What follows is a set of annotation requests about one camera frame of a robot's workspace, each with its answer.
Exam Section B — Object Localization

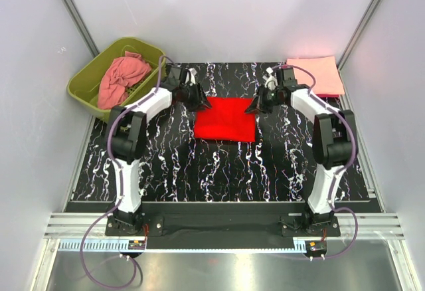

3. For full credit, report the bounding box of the red t shirt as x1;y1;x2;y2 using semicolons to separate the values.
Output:
193;96;256;143

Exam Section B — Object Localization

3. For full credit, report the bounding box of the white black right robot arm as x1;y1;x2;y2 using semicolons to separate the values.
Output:
245;64;358;235

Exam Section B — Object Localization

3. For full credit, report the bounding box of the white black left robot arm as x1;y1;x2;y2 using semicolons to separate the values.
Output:
106;66;212;235

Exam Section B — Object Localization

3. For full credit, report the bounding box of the folded magenta t shirt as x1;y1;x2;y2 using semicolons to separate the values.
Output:
317;94;339;98

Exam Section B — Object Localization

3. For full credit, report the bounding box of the folded light pink t shirt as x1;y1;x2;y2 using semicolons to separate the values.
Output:
286;56;345;97

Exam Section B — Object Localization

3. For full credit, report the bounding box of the olive green plastic basket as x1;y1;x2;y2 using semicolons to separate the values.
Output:
67;37;165;122

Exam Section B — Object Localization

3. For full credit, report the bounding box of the crumpled salmon pink t shirt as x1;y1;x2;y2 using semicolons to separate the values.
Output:
97;51;152;110

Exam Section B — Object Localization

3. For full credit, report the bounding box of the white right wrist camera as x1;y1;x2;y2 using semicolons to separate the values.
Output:
263;67;278;90

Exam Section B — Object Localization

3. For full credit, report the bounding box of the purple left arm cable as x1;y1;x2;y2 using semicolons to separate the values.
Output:
79;55;143;287

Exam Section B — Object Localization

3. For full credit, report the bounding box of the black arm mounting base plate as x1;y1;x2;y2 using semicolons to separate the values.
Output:
106;202;341;252

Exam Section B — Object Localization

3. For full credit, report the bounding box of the right aluminium frame post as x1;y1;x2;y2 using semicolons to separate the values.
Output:
337;0;383;71

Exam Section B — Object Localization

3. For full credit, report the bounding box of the aluminium frame post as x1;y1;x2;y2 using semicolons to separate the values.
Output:
337;0;383;71
61;0;100;58

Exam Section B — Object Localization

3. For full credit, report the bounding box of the white slotted cable duct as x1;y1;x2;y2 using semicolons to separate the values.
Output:
58;239;307;254

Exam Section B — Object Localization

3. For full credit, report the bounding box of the left aluminium frame post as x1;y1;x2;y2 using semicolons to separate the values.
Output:
61;0;100;58

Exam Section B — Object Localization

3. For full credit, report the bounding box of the aluminium front rail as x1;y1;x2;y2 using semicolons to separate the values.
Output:
44;213;404;240

